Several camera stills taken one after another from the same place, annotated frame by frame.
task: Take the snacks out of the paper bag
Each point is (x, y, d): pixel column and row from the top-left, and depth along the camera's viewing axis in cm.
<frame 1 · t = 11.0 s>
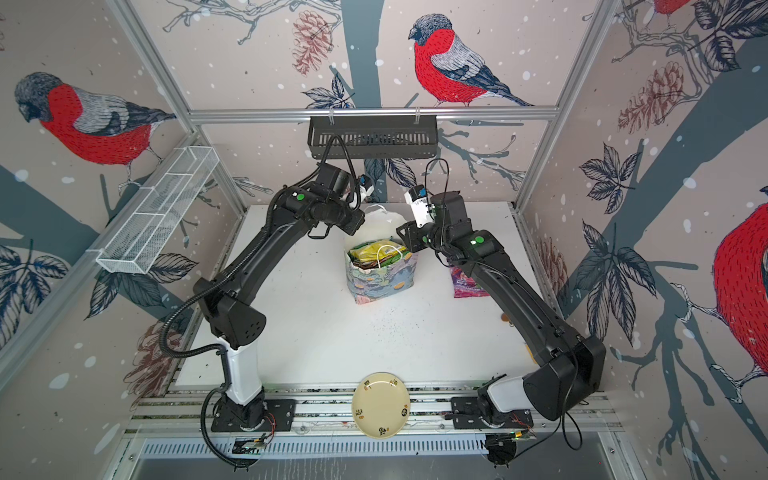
left hand: (359, 216, 80), fingers closed
right hand: (398, 230, 75), fingers open
patterned paper gift bag: (368, 285, 82), point 16 cm above the table
yellow snack bag: (376, 250, 84), point 21 cm above the table

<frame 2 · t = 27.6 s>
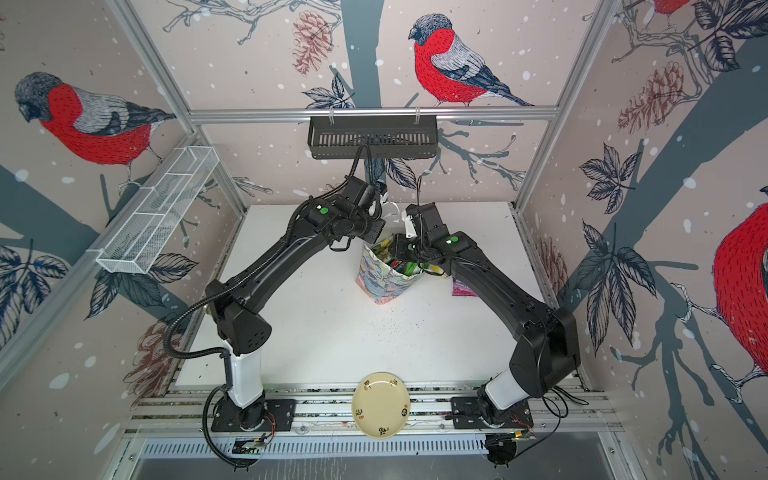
left hand: (375, 223, 79), fingers closed
right hand: (387, 250, 81), fingers closed
bright green snack bag: (410, 268, 81), point 20 cm above the table
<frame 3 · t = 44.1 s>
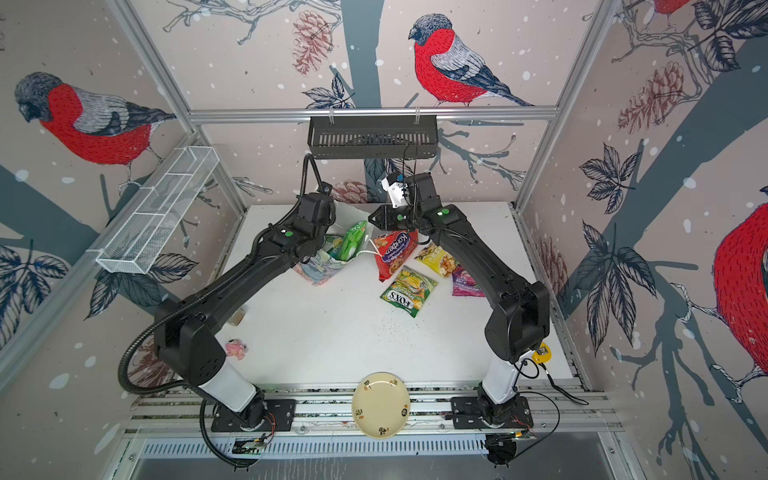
left hand: (302, 210, 81), fingers closed
right hand: (369, 220, 80), fingers open
patterned paper gift bag: (325, 264, 83), point 19 cm above the table
bright green snack bag: (353, 241, 92), point 17 cm above the table
green Fox's candy bag: (409, 291, 94), point 4 cm above the table
red snack bag: (392, 249, 96), point 12 cm above the table
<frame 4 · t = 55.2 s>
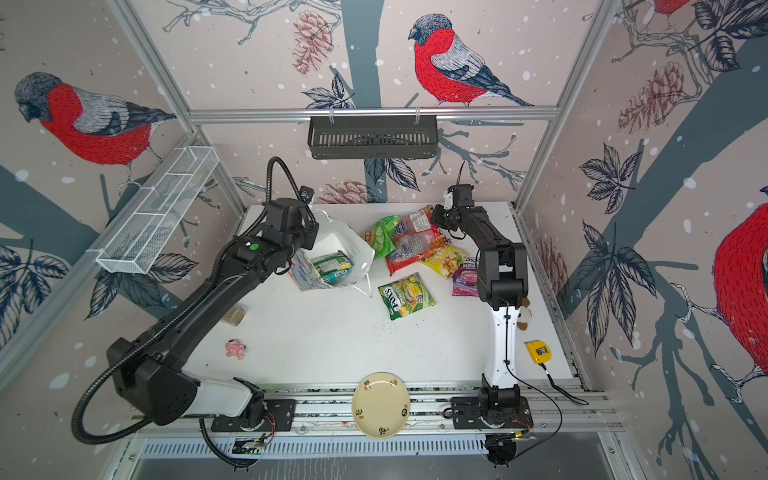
left hand: (301, 218, 77), fingers closed
right hand: (431, 218, 105), fingers closed
patterned paper gift bag: (333, 237, 104), point 8 cm above the table
bright green snack bag: (380, 238, 97), point 14 cm above the table
red snack bag: (416, 237, 105), point 7 cm above the table
teal Fox's candy bag: (333, 268, 94), point 9 cm above the table
